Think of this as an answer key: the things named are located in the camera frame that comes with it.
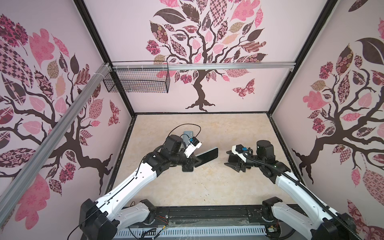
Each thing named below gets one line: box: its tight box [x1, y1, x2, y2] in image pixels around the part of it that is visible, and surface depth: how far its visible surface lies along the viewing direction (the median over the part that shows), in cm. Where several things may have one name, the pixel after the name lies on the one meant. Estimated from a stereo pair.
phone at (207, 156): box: [194, 147, 219, 168], surface depth 73 cm
